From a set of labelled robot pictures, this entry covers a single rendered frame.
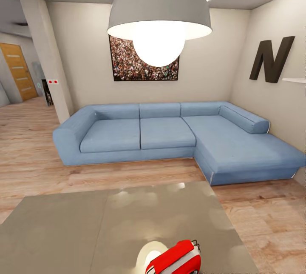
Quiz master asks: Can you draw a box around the radio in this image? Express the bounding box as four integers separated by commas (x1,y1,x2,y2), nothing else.
145,240,201,274

